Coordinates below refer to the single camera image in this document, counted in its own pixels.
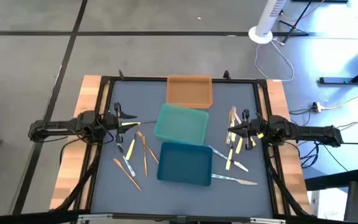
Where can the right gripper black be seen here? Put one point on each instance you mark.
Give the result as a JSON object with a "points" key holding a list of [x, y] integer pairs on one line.
{"points": [[253, 129]]}

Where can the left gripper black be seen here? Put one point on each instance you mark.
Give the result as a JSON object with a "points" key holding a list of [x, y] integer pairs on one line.
{"points": [[110, 123]]}

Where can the blue plastic bin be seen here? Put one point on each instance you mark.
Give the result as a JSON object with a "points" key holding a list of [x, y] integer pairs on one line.
{"points": [[183, 163]]}

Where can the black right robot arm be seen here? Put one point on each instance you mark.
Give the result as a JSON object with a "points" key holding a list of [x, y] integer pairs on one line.
{"points": [[306, 132]]}

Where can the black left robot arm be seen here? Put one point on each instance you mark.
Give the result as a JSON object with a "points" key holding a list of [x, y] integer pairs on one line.
{"points": [[57, 127]]}

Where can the blue-grey table mat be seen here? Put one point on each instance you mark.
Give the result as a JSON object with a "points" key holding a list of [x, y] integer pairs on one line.
{"points": [[135, 90]]}

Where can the green plastic bin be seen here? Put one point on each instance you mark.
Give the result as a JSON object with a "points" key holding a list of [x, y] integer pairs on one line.
{"points": [[180, 124]]}

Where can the orange plastic bin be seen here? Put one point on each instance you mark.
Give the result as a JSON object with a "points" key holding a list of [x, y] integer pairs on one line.
{"points": [[190, 91]]}

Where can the white power strip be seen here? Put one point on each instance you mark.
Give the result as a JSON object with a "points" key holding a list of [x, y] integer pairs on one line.
{"points": [[316, 107]]}

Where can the silver aluminium extrusion bar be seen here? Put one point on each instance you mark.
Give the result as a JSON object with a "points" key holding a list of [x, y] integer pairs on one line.
{"points": [[267, 221], [95, 216]]}

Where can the black desk foot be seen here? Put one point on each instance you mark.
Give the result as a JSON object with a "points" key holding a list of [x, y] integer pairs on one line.
{"points": [[334, 180]]}

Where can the black desk base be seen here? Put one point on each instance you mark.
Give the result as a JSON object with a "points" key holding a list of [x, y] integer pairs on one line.
{"points": [[337, 81]]}

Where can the white tower fan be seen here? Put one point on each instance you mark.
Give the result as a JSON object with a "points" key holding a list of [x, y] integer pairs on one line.
{"points": [[267, 18]]}

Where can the black tripod stand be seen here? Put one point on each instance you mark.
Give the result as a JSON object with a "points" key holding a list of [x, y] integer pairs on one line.
{"points": [[294, 26]]}

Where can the black rig crossbar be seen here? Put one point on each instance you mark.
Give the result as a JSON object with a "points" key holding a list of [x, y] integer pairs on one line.
{"points": [[26, 217]]}

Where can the black table frame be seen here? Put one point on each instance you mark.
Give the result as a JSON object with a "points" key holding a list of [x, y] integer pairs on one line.
{"points": [[141, 79]]}

